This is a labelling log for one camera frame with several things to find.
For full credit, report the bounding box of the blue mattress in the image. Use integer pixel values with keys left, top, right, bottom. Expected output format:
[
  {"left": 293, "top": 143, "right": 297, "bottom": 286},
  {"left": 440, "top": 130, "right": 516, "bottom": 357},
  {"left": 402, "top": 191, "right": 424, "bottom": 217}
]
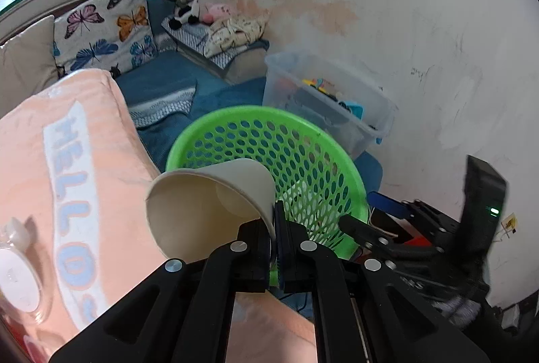
[{"left": 114, "top": 0, "right": 384, "bottom": 195}]

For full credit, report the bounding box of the pink printed blanket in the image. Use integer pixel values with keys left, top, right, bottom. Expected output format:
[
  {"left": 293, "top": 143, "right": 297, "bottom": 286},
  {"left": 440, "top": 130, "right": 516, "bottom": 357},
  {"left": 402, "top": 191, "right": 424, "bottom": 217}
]
[{"left": 0, "top": 69, "right": 316, "bottom": 363}]

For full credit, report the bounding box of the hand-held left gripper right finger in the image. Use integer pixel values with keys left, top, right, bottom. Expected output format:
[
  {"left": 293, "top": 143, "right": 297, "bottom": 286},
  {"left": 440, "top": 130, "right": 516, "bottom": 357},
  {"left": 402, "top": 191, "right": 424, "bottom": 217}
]
[{"left": 274, "top": 201, "right": 491, "bottom": 363}]

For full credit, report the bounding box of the small wall sticker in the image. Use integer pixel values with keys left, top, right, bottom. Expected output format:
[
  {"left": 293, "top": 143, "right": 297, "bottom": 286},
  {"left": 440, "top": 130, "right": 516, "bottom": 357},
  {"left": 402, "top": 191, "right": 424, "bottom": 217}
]
[{"left": 501, "top": 213, "right": 519, "bottom": 239}]

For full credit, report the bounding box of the cream patterned cloth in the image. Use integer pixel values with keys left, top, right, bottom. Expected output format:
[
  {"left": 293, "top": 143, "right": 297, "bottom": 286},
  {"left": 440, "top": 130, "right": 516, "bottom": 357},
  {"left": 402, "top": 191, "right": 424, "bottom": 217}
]
[{"left": 203, "top": 13, "right": 270, "bottom": 57}]

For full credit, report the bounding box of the green plastic basket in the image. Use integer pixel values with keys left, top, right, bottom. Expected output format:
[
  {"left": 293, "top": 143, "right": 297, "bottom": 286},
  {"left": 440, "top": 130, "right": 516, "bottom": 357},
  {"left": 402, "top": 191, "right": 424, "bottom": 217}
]
[{"left": 165, "top": 105, "right": 369, "bottom": 288}]

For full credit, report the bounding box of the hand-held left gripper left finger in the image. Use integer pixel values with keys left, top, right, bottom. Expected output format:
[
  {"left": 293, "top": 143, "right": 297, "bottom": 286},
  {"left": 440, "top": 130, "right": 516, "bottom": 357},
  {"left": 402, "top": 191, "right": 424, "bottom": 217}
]
[{"left": 48, "top": 220, "right": 276, "bottom": 363}]

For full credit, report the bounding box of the butterfly print pillow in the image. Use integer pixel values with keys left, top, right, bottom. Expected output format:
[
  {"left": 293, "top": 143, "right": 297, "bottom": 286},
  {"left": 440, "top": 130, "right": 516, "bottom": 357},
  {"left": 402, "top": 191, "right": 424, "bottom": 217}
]
[{"left": 53, "top": 0, "right": 156, "bottom": 79}]

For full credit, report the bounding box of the clear plastic container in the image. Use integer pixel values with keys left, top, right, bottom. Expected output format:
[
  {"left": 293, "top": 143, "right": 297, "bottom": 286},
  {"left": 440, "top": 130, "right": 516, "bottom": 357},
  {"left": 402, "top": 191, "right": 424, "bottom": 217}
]
[{"left": 0, "top": 215, "right": 53, "bottom": 324}]

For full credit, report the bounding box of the pink plush toy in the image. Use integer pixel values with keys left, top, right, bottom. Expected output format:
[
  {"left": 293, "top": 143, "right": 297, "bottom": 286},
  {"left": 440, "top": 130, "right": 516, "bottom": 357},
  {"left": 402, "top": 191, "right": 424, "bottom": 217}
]
[{"left": 200, "top": 3, "right": 241, "bottom": 23}]

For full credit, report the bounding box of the beige cushion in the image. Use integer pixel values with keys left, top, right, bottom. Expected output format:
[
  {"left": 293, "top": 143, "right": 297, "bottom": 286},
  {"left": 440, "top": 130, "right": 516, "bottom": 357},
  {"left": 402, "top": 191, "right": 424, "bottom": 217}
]
[{"left": 0, "top": 14, "right": 60, "bottom": 119}]

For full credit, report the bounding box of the clear plastic storage box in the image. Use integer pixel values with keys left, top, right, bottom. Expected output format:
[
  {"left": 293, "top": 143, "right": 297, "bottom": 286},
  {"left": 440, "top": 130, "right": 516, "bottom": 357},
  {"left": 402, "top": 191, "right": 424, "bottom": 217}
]
[{"left": 263, "top": 50, "right": 399, "bottom": 159}]

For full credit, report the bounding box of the folded grey patterned blanket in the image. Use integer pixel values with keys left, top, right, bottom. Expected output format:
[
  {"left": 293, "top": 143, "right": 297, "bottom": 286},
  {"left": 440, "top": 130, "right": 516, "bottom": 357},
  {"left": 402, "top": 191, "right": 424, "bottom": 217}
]
[{"left": 161, "top": 17, "right": 270, "bottom": 83}]

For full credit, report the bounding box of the white paper cup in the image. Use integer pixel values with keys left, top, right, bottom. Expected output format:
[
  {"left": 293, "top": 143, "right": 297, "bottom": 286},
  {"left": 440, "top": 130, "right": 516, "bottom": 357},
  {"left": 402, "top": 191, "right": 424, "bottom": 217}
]
[{"left": 145, "top": 160, "right": 276, "bottom": 260}]

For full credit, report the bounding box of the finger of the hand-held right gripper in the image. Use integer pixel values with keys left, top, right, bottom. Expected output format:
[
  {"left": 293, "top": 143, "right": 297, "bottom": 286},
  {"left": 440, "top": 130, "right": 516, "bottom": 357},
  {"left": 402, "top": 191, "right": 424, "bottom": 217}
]
[
  {"left": 338, "top": 215, "right": 443, "bottom": 263},
  {"left": 366, "top": 191, "right": 464, "bottom": 246}
]

